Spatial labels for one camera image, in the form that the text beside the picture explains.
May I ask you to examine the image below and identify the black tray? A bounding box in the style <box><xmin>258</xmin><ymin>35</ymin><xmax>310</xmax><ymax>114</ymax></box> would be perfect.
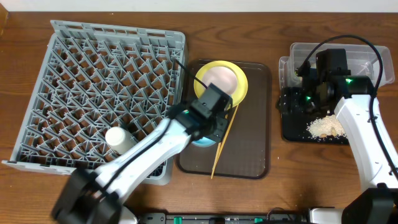
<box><xmin>277</xmin><ymin>87</ymin><xmax>349</xmax><ymax>145</ymax></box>

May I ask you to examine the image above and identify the white bowl with rice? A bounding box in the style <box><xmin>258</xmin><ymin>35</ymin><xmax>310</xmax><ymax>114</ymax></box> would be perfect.
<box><xmin>202</xmin><ymin>67</ymin><xmax>238</xmax><ymax>95</ymax></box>

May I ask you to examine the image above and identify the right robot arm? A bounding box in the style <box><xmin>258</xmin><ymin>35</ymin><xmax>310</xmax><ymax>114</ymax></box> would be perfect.
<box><xmin>279</xmin><ymin>42</ymin><xmax>397</xmax><ymax>223</ymax></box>

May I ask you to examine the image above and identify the clear plastic bin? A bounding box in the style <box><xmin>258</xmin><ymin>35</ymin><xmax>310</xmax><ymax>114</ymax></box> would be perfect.
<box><xmin>279</xmin><ymin>42</ymin><xmax>395</xmax><ymax>89</ymax></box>

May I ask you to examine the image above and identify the brown serving tray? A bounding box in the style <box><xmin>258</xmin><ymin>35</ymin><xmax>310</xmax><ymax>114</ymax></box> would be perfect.
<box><xmin>175</xmin><ymin>61</ymin><xmax>272</xmax><ymax>180</ymax></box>

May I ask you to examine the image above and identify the wooden chopstick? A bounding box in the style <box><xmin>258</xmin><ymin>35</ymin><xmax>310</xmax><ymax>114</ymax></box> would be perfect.
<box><xmin>211</xmin><ymin>125</ymin><xmax>229</xmax><ymax>178</ymax></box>
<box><xmin>211</xmin><ymin>103</ymin><xmax>240</xmax><ymax>179</ymax></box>

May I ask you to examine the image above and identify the white paper cup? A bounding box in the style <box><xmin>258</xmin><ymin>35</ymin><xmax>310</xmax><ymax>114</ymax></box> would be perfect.
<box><xmin>105</xmin><ymin>127</ymin><xmax>136</xmax><ymax>154</ymax></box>

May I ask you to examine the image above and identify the light blue bowl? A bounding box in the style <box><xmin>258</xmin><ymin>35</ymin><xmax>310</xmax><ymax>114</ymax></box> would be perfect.
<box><xmin>192</xmin><ymin>137</ymin><xmax>216</xmax><ymax>147</ymax></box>

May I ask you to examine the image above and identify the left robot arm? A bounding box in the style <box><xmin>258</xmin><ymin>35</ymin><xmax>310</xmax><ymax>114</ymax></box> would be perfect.
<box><xmin>51</xmin><ymin>84</ymin><xmax>233</xmax><ymax>224</ymax></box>

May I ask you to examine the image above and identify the grey plastic dish rack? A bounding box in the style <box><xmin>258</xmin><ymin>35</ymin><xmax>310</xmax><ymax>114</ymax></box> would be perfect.
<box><xmin>4</xmin><ymin>21</ymin><xmax>188</xmax><ymax>175</ymax></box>

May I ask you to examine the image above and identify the yellow plate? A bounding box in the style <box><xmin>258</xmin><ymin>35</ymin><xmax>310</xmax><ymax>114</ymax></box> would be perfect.
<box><xmin>195</xmin><ymin>60</ymin><xmax>248</xmax><ymax>107</ymax></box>

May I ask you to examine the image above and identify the spilled rice pile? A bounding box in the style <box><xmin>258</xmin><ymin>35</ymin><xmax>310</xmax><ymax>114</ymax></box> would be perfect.
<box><xmin>307</xmin><ymin>115</ymin><xmax>346</xmax><ymax>138</ymax></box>

